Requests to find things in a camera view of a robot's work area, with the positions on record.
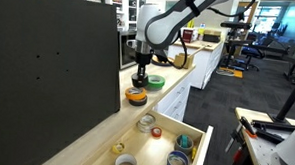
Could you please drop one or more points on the short black tool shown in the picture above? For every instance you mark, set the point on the short black tool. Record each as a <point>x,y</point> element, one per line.
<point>268,136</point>

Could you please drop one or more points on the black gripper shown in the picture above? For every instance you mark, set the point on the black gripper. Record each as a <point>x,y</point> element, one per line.
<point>144,59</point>

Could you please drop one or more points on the blue office chair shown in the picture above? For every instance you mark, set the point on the blue office chair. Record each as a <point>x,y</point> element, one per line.
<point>252,52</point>

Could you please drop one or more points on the yellow floor mat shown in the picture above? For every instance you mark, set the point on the yellow floor mat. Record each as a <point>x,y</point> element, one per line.
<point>233,73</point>

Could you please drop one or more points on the orange tape roll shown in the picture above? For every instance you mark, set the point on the orange tape roll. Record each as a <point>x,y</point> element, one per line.
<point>130,95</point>

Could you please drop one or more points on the microwave oven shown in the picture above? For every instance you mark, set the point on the microwave oven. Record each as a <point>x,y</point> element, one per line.
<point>125,51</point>

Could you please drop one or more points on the clear tape roll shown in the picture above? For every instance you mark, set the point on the clear tape roll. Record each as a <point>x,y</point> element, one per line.
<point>139,123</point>

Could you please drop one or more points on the black pole stand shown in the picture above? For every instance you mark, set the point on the black pole stand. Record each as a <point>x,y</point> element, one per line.
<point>292,95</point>

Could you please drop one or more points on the black and red bar clamp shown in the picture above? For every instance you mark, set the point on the black and red bar clamp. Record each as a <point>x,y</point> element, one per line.
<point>235,139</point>

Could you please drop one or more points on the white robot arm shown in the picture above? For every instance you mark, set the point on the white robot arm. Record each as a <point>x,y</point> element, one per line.
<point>163,26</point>

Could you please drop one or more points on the white shelf unit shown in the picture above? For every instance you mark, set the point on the white shelf unit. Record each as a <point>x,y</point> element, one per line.
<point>124,11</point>

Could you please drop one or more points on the black camera stand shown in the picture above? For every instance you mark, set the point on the black camera stand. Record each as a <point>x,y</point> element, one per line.
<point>235,25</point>

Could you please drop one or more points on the yellow spray bottle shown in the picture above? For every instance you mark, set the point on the yellow spray bottle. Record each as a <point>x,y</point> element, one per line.
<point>201,33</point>

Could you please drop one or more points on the small yellow item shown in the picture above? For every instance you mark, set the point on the small yellow item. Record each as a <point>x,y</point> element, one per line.
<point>193,153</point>

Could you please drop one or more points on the red box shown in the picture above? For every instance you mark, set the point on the red box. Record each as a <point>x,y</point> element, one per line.
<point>189,36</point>

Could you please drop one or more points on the perforated work table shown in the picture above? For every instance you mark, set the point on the perforated work table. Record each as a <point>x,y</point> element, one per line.
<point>264,154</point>

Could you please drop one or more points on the black clamp orange trigger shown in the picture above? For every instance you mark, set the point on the black clamp orange trigger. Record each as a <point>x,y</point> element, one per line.
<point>247,125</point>

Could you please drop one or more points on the white cone shaped cover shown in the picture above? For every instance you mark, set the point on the white cone shaped cover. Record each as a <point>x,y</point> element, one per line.
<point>293,149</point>

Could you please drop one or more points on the black panel board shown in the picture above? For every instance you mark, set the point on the black panel board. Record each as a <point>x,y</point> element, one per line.
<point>48,71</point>

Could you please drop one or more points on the long black tool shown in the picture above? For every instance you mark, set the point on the long black tool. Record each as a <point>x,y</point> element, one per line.
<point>272,125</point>

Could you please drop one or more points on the cardboard box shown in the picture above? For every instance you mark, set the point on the cardboard box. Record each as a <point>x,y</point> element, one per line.
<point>212,32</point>

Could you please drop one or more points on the wooden drawer with white front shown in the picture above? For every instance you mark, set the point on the wooden drawer with white front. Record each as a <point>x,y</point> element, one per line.
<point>151,149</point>

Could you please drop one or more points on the black tape roll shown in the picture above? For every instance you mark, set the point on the black tape roll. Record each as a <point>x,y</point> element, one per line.
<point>140,102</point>
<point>135,82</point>

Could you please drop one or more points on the wooden block holder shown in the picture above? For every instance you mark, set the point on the wooden block holder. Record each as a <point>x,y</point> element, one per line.
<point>181,60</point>

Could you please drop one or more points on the black box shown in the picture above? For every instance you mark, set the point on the black box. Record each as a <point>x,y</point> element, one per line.
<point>211,38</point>

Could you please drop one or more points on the yellow and white tape roll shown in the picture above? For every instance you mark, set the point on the yellow and white tape roll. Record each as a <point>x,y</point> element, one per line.
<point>117,161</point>

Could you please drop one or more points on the white drawer cabinet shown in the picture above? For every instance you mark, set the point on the white drawer cabinet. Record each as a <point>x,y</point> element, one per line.
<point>175,100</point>

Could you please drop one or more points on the teal tape roll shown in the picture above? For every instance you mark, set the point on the teal tape roll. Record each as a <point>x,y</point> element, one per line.
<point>184,140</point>

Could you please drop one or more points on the red tape roll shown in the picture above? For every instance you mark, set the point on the red tape roll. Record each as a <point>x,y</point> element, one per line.
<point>153,132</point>

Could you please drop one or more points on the small yellow tape roll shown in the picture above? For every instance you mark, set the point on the small yellow tape roll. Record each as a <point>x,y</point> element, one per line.
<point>114,148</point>

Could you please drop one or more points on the white side cabinet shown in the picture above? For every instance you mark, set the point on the white side cabinet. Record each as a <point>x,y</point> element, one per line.
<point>201,65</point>

